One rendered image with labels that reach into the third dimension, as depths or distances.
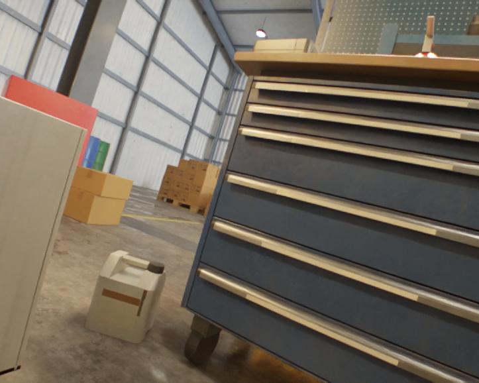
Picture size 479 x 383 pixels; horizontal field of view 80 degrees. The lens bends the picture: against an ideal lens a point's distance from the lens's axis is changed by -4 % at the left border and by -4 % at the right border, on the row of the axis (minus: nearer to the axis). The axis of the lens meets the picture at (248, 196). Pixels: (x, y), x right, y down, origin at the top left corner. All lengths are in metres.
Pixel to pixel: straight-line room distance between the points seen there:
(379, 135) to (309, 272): 0.37
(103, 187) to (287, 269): 2.04
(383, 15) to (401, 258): 1.12
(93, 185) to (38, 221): 2.03
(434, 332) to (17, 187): 0.84
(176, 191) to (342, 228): 6.49
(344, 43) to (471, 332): 1.20
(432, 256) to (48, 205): 0.78
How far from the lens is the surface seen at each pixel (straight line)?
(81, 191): 2.71
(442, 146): 0.78
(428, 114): 0.80
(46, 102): 2.98
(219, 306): 0.88
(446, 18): 1.54
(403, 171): 0.76
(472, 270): 0.75
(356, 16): 1.59
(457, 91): 0.83
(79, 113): 3.03
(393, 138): 0.78
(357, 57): 0.86
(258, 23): 13.52
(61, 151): 0.65
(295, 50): 0.98
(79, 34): 4.45
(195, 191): 6.77
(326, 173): 0.77
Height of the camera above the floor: 0.51
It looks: 2 degrees up
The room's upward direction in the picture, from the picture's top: 16 degrees clockwise
